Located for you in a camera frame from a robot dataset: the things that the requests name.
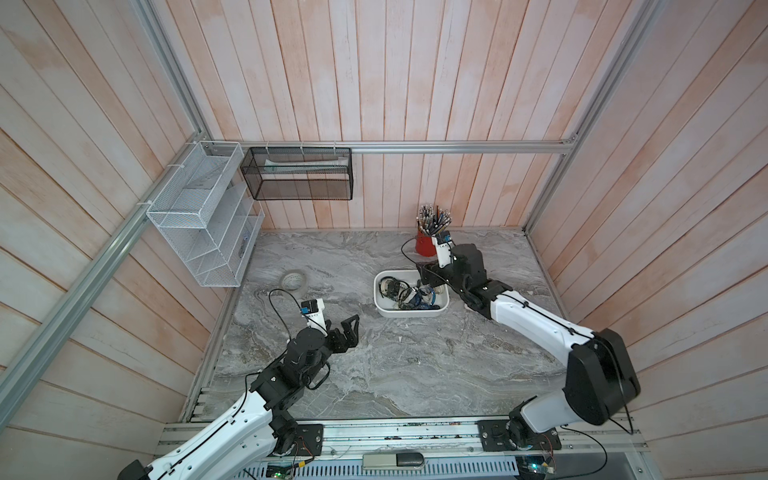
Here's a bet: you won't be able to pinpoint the black watch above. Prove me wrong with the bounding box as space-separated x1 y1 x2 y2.
378 276 411 303

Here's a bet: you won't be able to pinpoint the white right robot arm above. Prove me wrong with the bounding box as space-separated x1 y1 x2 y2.
417 239 641 450

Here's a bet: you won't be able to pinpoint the white wire mesh shelf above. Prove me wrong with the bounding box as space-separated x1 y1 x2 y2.
147 141 264 288

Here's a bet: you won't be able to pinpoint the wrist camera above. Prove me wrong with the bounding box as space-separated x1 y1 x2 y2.
300 298 327 335
432 230 453 268

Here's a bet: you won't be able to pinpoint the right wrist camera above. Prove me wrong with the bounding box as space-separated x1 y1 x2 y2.
432 230 453 268

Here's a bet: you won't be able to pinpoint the clear tape roll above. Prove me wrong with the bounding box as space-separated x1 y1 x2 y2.
279 270 309 298

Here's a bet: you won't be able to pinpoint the black mesh basket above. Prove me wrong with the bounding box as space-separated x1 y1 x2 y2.
240 146 354 201

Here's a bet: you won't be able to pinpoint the white storage box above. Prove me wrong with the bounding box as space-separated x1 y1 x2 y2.
373 269 450 318

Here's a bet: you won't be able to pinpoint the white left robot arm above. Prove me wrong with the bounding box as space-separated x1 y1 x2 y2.
118 315 359 479

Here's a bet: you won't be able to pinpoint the red pen cup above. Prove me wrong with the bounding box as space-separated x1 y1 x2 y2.
415 230 437 258

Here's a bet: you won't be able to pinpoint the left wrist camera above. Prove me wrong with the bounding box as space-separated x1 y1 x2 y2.
300 298 327 335

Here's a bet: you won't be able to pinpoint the pens in cup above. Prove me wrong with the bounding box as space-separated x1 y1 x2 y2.
417 204 452 237

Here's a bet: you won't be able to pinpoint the blue transparent watch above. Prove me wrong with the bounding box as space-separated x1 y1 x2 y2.
405 285 441 310

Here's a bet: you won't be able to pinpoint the grey remote device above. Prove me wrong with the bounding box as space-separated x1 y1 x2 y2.
362 451 426 471

